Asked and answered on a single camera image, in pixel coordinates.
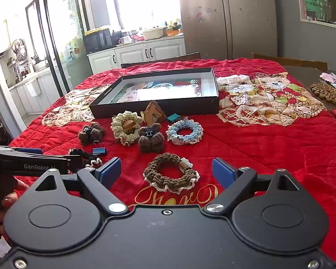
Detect steel pots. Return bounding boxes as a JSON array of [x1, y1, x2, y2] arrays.
[[11, 38, 29, 63]]

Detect green sign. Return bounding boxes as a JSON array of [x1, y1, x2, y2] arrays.
[[304, 0, 326, 21]]

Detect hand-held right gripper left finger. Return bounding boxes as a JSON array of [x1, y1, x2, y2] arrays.
[[34, 157, 129, 217]]

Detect brown scrunchie white lace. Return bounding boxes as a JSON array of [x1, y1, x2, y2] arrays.
[[143, 153, 200, 194]]

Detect brown fuzzy hair clip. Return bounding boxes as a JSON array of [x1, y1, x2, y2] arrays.
[[78, 122, 106, 146], [138, 123, 165, 153]]

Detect silver refrigerator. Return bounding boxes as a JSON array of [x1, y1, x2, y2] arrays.
[[176, 0, 278, 61]]

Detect black scrunchie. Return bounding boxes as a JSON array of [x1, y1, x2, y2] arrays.
[[68, 147, 103, 173]]

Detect black framed glass door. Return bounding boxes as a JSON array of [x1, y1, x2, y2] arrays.
[[25, 0, 90, 91]]

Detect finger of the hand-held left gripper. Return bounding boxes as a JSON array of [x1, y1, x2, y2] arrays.
[[0, 151, 83, 174], [10, 147, 43, 155]]

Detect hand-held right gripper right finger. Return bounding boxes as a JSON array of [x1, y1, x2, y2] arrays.
[[204, 157, 306, 216]]

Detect pink cloth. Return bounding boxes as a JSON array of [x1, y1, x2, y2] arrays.
[[320, 72, 336, 84]]

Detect red printed blanket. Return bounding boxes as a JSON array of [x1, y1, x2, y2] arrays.
[[9, 58, 336, 264]]

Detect black microwave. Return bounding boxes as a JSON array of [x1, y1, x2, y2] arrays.
[[83, 28, 113, 54]]

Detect teal binder clip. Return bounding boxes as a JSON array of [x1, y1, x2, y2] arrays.
[[167, 114, 189, 124]]

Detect brown triangular snack packet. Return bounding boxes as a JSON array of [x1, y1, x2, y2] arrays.
[[141, 100, 167, 126]]

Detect white bin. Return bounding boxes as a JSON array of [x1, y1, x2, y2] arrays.
[[25, 78, 43, 98]]

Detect blue crochet scrunchie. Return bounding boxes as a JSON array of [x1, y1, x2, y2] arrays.
[[166, 119, 204, 147]]

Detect cork trivet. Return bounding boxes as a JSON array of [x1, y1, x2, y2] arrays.
[[310, 82, 336, 105]]

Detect black shallow box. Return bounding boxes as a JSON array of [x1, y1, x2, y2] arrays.
[[89, 67, 220, 119]]

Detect cream basin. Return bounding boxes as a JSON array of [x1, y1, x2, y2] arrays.
[[142, 27, 166, 40]]

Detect person's left hand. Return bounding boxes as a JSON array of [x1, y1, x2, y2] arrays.
[[0, 177, 30, 237]]

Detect cream crochet scrunchie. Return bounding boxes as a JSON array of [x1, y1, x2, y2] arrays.
[[111, 111, 144, 146]]

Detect white kitchen cabinet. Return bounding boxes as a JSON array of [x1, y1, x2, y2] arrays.
[[87, 37, 187, 75]]

